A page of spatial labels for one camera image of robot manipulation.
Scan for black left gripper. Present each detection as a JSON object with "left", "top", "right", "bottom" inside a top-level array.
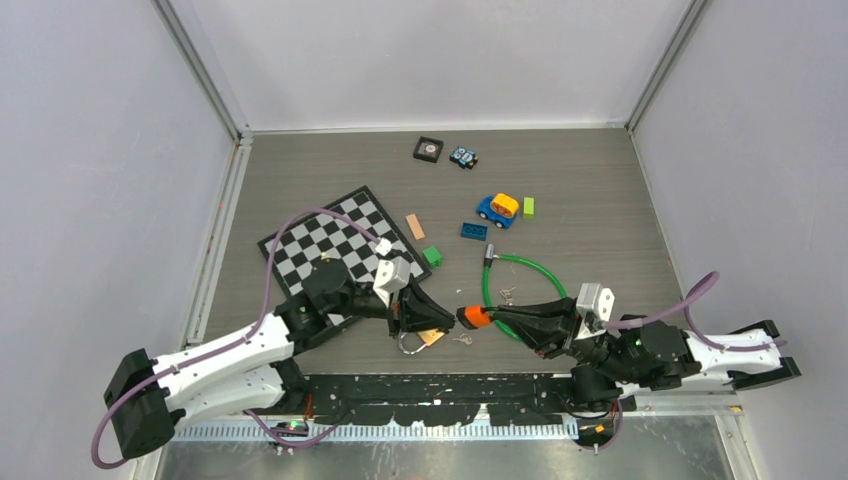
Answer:
[{"left": 325, "top": 272, "right": 453, "bottom": 339}]

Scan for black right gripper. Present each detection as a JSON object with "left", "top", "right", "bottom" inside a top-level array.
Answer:
[{"left": 490, "top": 295, "right": 636, "bottom": 384}]

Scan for brass padlock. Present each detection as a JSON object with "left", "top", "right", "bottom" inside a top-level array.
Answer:
[{"left": 398, "top": 329, "right": 445, "bottom": 355}]

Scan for orange black padlock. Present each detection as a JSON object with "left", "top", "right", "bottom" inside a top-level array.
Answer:
[{"left": 456, "top": 305, "right": 492, "bottom": 330}]

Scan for green cable lock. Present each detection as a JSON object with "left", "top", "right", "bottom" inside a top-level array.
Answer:
[{"left": 482, "top": 244, "right": 578, "bottom": 305}]

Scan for silver lock keys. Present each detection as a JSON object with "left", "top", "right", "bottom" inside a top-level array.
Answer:
[{"left": 499, "top": 286, "right": 515, "bottom": 305}]

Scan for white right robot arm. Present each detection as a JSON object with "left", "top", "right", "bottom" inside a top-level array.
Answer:
[{"left": 466, "top": 288, "right": 801, "bottom": 412}]

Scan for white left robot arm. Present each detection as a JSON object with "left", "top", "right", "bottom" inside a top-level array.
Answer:
[{"left": 91, "top": 257, "right": 455, "bottom": 469}]

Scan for green toy brick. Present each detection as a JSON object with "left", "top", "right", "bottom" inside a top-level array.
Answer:
[{"left": 422, "top": 246, "right": 443, "bottom": 269}]

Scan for small wooden block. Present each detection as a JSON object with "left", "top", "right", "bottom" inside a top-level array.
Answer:
[{"left": 405, "top": 214, "right": 426, "bottom": 240}]

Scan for blue toy brick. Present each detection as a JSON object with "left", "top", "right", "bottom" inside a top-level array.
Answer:
[{"left": 460, "top": 222, "right": 488, "bottom": 241}]

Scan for blue yellow toy car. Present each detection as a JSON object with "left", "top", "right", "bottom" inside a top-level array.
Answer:
[{"left": 475, "top": 192, "right": 520, "bottom": 230}]

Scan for lime green block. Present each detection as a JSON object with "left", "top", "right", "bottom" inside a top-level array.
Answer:
[{"left": 522, "top": 197, "right": 535, "bottom": 219}]

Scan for blue owl toy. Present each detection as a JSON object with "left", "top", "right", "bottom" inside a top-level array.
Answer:
[{"left": 449, "top": 146, "right": 479, "bottom": 170}]

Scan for black square box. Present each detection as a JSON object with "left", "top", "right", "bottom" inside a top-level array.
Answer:
[{"left": 413, "top": 136, "right": 444, "bottom": 163}]

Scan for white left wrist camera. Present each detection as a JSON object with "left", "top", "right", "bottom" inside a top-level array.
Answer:
[{"left": 372, "top": 238, "right": 411, "bottom": 308}]

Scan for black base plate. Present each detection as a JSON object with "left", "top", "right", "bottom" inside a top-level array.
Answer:
[{"left": 241, "top": 372, "right": 637, "bottom": 429}]

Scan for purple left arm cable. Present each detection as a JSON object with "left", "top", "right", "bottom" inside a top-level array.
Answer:
[{"left": 90, "top": 207, "right": 386, "bottom": 470}]

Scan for aluminium frame rail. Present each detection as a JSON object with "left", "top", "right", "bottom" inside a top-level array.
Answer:
[{"left": 178, "top": 131, "right": 254, "bottom": 349}]

